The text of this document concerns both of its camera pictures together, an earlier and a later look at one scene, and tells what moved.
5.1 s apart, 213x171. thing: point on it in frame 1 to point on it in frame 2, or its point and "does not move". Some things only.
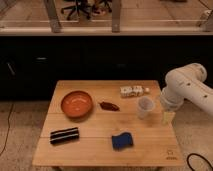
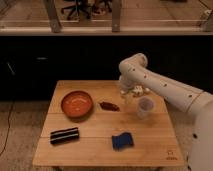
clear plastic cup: (145, 105) does not move
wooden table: (107, 124) does not move
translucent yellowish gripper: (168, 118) to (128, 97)
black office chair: (80, 5) does not move
